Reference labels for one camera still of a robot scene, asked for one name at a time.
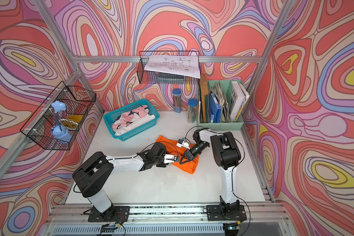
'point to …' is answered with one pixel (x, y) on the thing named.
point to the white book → (239, 96)
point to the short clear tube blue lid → (192, 110)
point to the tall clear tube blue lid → (177, 101)
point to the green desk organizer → (222, 89)
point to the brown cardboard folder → (204, 90)
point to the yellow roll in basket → (71, 122)
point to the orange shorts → (190, 166)
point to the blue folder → (215, 112)
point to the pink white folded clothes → (132, 119)
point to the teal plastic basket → (109, 117)
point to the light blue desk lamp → (59, 132)
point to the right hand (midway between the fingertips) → (184, 165)
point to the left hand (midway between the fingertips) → (169, 154)
